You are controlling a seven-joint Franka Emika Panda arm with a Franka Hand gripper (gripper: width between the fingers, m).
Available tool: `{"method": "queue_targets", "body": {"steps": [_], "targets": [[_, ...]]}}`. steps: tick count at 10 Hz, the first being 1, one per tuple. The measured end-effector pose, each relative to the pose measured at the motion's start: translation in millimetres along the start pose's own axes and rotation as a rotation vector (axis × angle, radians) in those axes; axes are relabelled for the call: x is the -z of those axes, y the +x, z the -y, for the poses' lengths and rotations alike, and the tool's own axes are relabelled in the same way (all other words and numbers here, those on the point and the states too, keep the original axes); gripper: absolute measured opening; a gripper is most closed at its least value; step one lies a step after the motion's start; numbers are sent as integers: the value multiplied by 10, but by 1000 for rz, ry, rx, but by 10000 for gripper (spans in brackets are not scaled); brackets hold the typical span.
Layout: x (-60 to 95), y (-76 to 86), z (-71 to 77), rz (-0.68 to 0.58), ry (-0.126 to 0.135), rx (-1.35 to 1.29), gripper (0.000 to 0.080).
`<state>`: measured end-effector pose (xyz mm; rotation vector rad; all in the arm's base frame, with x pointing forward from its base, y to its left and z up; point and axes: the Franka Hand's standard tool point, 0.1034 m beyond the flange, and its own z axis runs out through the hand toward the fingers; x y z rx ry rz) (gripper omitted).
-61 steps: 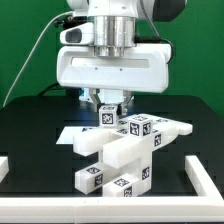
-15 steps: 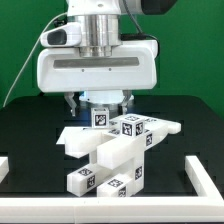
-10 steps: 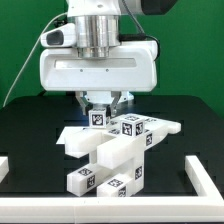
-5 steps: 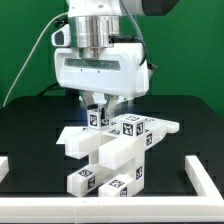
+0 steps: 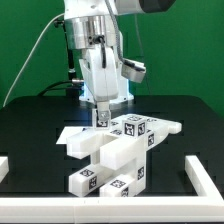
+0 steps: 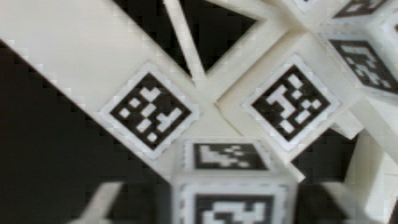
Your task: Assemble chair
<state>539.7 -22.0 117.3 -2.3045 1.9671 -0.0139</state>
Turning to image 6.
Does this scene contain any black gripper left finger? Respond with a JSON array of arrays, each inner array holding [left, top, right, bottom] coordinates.
[[67, 182, 122, 224]]

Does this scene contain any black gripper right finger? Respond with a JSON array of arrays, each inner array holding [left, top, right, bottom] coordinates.
[[321, 182, 380, 224]]

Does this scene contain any white chair leg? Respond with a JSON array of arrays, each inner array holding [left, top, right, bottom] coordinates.
[[318, 3, 398, 95], [172, 138, 296, 224]]

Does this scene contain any white chair back frame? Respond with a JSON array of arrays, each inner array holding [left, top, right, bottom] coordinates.
[[0, 0, 362, 175]]

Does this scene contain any white chair seat plate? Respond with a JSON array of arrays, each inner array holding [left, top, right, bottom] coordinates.
[[332, 97, 398, 224]]

